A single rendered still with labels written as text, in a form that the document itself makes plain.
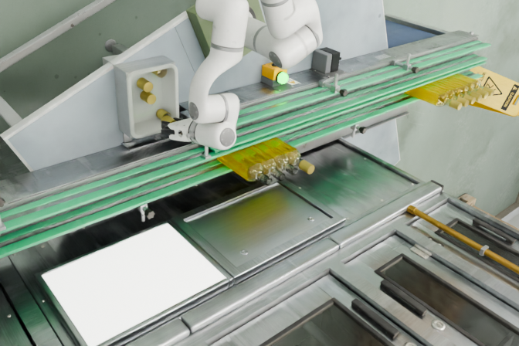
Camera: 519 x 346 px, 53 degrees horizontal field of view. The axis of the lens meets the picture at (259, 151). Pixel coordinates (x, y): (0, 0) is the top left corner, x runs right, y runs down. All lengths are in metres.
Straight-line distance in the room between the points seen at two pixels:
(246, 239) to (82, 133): 0.60
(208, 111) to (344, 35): 1.10
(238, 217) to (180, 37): 0.62
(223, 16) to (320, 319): 0.83
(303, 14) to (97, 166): 0.76
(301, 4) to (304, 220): 0.69
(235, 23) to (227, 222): 0.68
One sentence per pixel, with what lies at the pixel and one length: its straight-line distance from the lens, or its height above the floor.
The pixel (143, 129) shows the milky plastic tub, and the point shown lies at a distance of 1.71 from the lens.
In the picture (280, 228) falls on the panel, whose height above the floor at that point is 1.22.
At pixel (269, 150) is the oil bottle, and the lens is 1.80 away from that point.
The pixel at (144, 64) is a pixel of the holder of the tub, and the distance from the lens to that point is 1.66.
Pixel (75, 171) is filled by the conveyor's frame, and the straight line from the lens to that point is 1.65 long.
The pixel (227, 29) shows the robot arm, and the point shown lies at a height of 1.17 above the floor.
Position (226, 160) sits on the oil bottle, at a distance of 1.78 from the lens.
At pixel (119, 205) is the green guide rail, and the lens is 1.64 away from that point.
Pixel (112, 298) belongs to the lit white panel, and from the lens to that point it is 1.47.
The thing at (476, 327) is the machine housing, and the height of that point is 1.82.
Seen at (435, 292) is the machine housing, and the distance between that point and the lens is 1.66.
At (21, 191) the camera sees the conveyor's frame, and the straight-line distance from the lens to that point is 1.60.
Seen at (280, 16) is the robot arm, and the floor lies 1.14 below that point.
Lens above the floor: 2.17
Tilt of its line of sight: 41 degrees down
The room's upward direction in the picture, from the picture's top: 122 degrees clockwise
